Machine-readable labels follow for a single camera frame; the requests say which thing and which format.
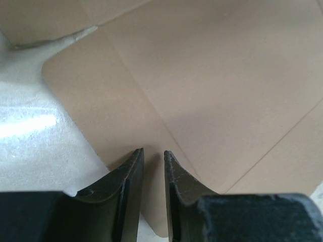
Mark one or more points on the brown cardboard box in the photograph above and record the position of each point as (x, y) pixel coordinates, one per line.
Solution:
(232, 88)

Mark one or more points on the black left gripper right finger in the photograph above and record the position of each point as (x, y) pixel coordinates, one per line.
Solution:
(196, 213)

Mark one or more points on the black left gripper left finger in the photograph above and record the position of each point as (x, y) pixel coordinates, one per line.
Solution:
(107, 210)

